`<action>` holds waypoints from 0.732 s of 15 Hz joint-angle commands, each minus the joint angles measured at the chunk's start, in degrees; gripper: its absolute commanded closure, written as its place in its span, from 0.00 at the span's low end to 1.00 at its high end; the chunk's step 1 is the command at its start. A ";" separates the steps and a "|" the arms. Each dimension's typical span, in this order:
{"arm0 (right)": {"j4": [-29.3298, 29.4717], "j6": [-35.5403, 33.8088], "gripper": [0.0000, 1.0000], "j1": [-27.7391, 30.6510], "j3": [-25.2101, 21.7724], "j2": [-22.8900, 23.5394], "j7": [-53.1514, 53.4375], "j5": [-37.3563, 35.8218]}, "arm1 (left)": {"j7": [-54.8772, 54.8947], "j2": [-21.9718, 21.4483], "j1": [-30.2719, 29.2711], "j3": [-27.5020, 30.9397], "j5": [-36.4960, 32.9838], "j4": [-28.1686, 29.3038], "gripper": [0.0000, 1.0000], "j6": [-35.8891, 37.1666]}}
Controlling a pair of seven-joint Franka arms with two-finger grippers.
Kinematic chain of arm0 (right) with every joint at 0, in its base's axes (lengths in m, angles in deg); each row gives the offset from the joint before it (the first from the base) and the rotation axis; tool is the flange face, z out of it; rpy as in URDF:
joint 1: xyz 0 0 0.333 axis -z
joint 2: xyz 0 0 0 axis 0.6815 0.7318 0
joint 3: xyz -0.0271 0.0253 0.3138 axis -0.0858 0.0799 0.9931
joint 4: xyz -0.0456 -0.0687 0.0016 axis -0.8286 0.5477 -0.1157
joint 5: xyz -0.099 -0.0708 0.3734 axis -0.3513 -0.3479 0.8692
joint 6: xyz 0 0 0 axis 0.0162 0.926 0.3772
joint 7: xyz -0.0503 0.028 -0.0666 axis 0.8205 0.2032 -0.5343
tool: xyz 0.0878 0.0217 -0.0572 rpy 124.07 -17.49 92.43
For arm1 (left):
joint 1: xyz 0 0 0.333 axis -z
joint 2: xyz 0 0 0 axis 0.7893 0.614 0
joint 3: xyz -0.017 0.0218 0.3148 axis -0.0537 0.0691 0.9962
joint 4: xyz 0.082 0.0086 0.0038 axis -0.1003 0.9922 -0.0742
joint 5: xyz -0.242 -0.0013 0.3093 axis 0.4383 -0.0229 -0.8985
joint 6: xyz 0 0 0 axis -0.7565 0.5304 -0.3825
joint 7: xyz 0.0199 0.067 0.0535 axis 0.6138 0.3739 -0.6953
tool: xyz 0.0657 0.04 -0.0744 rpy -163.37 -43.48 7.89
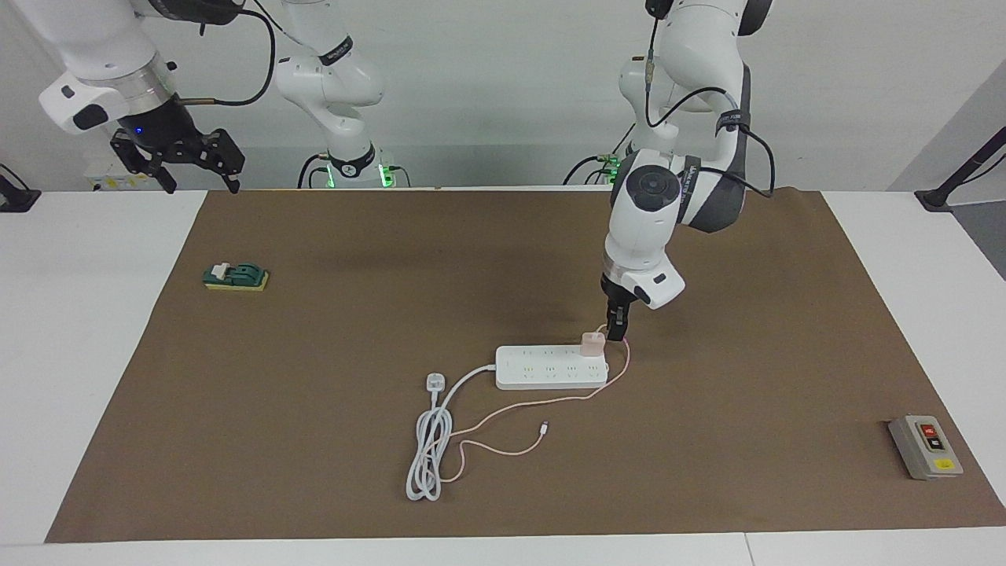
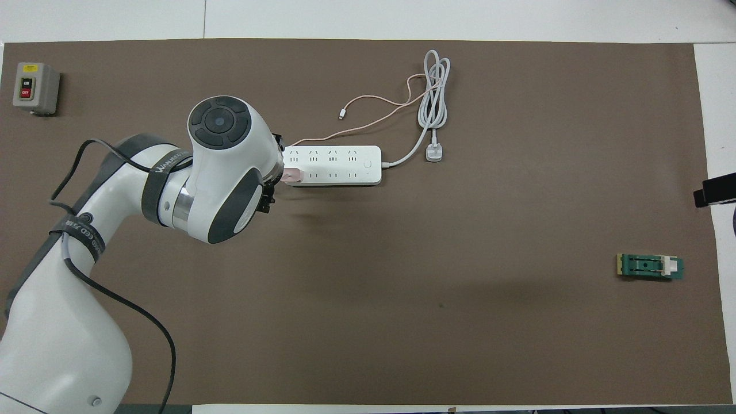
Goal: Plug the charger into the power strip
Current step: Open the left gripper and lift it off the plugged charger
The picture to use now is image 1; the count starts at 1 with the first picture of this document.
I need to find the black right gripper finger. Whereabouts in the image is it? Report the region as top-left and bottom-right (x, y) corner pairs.
(199, 128), (247, 194)
(110, 130), (178, 194)

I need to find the thin pink charger cable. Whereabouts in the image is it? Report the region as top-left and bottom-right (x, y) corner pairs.
(436, 322), (632, 482)

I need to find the white power strip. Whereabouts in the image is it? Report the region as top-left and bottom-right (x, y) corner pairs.
(494, 344), (612, 391)

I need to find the white box with yellow labels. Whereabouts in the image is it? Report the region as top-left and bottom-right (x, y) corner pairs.
(85, 153), (170, 192)

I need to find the black table clamp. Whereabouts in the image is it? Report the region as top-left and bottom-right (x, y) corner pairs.
(0, 164), (42, 213)

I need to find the brown table mat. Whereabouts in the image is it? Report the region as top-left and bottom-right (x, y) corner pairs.
(45, 189), (1006, 544)

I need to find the black right arm base cable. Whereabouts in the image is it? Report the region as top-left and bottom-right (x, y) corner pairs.
(297, 152), (411, 189)

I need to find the black arm base cable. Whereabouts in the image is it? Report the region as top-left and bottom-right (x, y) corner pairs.
(563, 118), (637, 186)
(297, 152), (411, 189)

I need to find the green knife switch block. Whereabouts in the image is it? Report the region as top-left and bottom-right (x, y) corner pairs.
(203, 262), (270, 293)

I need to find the black left arm base cable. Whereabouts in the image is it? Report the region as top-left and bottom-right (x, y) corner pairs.
(563, 118), (637, 186)

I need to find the white power cord with plug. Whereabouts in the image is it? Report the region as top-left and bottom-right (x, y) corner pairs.
(406, 363), (498, 502)

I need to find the grey push-button switch box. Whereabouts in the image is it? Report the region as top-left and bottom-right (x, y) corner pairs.
(888, 415), (964, 481)

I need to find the black camera stand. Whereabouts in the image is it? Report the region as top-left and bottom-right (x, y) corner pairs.
(916, 126), (1006, 213)

